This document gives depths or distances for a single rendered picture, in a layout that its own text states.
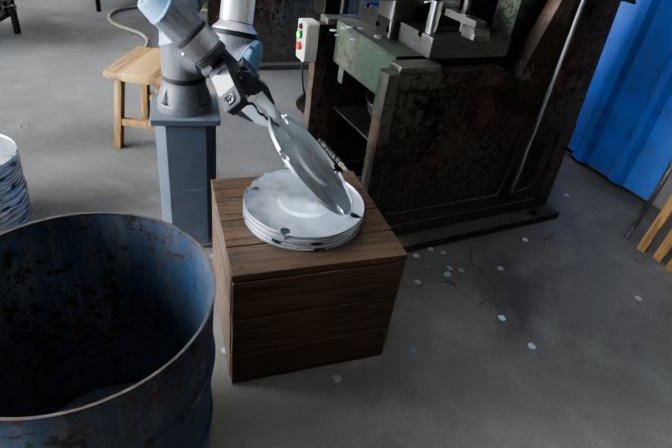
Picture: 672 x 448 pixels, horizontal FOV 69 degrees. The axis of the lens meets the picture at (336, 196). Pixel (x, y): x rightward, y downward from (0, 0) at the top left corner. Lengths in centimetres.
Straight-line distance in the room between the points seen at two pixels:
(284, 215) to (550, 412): 83
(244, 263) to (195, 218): 56
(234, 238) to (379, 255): 33
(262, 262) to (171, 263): 19
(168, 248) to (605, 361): 123
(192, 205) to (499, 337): 99
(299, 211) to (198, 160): 44
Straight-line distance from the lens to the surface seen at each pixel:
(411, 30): 156
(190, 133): 144
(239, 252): 109
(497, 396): 141
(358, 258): 110
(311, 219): 114
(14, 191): 178
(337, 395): 129
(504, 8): 174
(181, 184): 152
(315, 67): 183
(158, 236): 99
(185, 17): 103
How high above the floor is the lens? 105
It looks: 33 degrees down
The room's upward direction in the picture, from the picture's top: 8 degrees clockwise
